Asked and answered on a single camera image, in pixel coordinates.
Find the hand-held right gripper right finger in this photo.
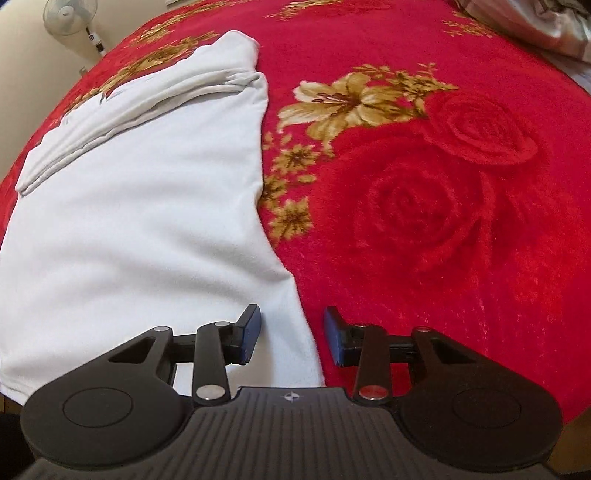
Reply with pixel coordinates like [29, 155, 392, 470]
[322, 305, 468, 408]

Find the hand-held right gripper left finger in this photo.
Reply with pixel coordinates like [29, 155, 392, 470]
[108, 303, 263, 408]

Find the white t-shirt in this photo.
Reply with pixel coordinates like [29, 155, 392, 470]
[0, 30, 325, 408]

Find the red floral blanket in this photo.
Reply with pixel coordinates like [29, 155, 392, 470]
[0, 0, 591, 426]

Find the white standing fan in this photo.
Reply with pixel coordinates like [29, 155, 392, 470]
[42, 0, 110, 59]

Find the plaid duvet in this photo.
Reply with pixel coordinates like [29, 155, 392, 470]
[455, 0, 591, 93]

